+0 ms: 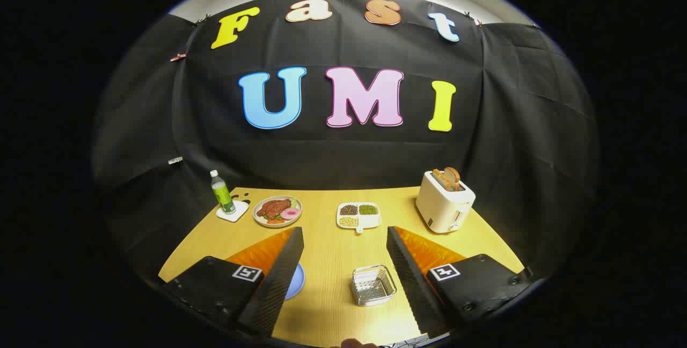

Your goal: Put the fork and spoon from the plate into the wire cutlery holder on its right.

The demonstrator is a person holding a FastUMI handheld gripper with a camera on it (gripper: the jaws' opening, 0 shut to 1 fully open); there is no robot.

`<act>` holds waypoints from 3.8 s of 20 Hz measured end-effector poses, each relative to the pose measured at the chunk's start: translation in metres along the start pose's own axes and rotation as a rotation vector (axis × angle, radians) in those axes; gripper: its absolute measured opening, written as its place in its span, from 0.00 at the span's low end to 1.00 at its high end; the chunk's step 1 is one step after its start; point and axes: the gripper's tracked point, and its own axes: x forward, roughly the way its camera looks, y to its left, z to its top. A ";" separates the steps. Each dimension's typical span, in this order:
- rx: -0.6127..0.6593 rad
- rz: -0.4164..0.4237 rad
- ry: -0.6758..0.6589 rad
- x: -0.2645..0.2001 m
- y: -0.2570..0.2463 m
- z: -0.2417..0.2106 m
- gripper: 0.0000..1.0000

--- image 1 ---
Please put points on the white square coaster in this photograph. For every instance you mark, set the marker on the white square coaster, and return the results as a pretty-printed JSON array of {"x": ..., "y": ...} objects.
[{"x": 239, "y": 212}]

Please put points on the toast bread slice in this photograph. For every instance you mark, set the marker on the toast bread slice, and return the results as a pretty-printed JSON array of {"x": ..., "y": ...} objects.
[
  {"x": 455, "y": 175},
  {"x": 441, "y": 179}
]

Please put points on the white toaster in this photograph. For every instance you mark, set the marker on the white toaster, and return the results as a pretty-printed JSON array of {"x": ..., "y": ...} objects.
[{"x": 440, "y": 205}]

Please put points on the beige food plate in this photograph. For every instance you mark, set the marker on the beige food plate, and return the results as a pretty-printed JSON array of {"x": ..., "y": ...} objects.
[{"x": 268, "y": 222}]

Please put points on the blue round plate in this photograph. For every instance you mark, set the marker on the blue round plate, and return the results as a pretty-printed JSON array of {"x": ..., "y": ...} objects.
[{"x": 297, "y": 281}]

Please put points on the brown meat piece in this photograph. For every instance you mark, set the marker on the brown meat piece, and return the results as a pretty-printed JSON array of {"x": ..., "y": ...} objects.
[{"x": 272, "y": 208}]

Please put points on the pink ham slice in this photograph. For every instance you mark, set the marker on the pink ham slice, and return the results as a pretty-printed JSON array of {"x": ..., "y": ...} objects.
[{"x": 290, "y": 214}]

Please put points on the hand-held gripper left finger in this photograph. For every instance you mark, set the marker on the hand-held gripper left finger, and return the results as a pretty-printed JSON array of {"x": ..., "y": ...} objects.
[{"x": 279, "y": 283}]

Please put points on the orange cloth clip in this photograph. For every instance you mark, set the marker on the orange cloth clip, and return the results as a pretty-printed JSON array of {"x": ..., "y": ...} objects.
[{"x": 178, "y": 57}]

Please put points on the green label drink bottle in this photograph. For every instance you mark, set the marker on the green label drink bottle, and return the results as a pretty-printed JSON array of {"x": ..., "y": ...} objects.
[{"x": 222, "y": 193}]

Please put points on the white divided bean dish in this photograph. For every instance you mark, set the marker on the white divided bean dish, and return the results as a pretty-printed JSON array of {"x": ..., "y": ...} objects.
[{"x": 358, "y": 215}]

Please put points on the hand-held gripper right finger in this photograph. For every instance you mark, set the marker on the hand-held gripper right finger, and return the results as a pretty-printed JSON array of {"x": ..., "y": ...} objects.
[{"x": 410, "y": 283}]

